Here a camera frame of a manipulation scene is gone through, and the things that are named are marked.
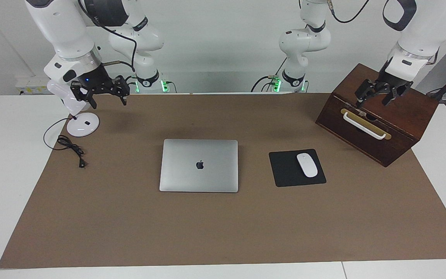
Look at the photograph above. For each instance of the black mouse pad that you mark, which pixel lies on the black mouse pad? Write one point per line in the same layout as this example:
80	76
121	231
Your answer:
285	170

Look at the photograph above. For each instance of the white desk lamp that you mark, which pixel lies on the white desk lamp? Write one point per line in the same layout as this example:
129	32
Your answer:
81	126

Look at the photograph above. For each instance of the white power strip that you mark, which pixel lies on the white power strip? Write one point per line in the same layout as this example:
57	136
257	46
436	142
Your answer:
33	87

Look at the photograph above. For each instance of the silver grey laptop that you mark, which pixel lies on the silver grey laptop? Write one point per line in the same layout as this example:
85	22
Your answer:
199	174

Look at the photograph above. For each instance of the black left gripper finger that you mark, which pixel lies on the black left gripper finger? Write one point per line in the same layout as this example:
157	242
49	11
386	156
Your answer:
364	93
391	96

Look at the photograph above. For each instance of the white computer mouse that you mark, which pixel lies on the white computer mouse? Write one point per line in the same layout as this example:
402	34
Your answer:
307	164

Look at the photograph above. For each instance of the brown table mat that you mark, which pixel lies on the brown table mat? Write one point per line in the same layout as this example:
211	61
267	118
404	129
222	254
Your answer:
223	228

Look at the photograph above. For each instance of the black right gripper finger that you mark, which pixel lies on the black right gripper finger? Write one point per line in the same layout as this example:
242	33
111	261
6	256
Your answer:
124	97
90	100

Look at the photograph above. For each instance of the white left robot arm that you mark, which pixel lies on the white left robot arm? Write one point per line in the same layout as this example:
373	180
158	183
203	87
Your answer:
420	23

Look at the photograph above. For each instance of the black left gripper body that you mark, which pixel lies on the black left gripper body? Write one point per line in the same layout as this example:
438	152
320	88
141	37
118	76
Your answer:
391	82

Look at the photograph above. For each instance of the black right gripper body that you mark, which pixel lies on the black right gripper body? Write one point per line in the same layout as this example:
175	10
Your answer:
99	82

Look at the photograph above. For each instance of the dark brown wooden box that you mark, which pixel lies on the dark brown wooden box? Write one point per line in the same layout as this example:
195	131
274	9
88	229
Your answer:
405	112

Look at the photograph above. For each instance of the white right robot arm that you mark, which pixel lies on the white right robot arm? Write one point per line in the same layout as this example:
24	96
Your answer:
60	27

